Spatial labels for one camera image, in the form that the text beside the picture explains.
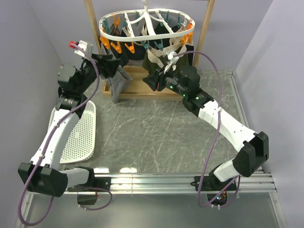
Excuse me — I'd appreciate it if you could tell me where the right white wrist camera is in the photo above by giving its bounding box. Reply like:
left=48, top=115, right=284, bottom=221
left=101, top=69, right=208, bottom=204
left=163, top=51, right=179, bottom=74

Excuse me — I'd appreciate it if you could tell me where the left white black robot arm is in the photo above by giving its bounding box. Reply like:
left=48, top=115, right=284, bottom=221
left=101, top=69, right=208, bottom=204
left=18, top=54, right=120, bottom=197

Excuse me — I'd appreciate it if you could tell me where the white round clip hanger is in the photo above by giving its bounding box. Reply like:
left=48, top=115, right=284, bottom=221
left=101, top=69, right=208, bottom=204
left=99, top=0, right=195, bottom=42

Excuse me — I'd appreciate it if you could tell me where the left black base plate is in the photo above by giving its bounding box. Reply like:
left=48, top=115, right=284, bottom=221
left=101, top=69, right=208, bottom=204
left=67, top=177, right=111, bottom=192

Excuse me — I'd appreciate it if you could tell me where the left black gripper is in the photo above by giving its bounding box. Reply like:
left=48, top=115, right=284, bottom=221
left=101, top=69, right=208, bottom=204
left=77, top=53, right=123, bottom=94

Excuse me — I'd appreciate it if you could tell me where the white perforated plastic basket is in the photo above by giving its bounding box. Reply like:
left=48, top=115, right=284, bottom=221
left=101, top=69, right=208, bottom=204
left=45, top=101, right=96, bottom=166

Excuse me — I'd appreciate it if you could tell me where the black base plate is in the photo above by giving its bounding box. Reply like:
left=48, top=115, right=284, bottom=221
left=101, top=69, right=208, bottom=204
left=190, top=175, right=233, bottom=192
left=67, top=177, right=111, bottom=192

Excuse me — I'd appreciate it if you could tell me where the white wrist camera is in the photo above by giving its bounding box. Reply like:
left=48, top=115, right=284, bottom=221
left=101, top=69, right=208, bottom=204
left=163, top=51, right=179, bottom=74
left=69, top=40, right=93, bottom=58

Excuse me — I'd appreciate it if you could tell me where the olive green hanging underwear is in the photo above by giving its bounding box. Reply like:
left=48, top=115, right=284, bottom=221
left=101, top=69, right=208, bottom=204
left=142, top=42, right=194, bottom=74

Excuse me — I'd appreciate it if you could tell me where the black box under rail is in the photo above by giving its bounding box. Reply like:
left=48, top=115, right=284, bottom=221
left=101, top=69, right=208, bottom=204
left=77, top=194, right=97, bottom=206

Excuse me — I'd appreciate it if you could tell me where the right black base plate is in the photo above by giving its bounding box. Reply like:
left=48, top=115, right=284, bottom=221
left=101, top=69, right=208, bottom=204
left=190, top=175, right=233, bottom=192

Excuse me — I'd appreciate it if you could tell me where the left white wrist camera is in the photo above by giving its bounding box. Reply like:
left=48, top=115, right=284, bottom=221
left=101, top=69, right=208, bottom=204
left=69, top=40, right=93, bottom=58

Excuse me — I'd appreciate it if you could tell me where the teal clothes peg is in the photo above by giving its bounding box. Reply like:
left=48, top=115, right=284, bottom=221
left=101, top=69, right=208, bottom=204
left=141, top=40, right=150, bottom=51
left=154, top=39, right=164, bottom=51

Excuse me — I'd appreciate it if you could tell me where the wooden hanger stand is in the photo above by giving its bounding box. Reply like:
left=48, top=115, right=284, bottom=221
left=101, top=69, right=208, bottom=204
left=83, top=0, right=216, bottom=101

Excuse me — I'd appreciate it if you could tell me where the grey striped boxer underwear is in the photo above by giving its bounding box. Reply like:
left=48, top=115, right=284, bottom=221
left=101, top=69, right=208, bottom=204
left=100, top=44, right=133, bottom=104

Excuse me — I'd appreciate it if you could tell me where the aluminium mounting rail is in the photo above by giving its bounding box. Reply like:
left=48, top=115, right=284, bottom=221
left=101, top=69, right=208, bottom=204
left=21, top=171, right=288, bottom=228

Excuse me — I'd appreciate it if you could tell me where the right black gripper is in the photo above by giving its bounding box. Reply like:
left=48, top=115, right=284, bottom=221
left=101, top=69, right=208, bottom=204
left=142, top=63, right=188, bottom=98

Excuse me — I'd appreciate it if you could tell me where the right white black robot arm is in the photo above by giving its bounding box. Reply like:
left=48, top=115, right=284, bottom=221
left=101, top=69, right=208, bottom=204
left=143, top=66, right=269, bottom=190

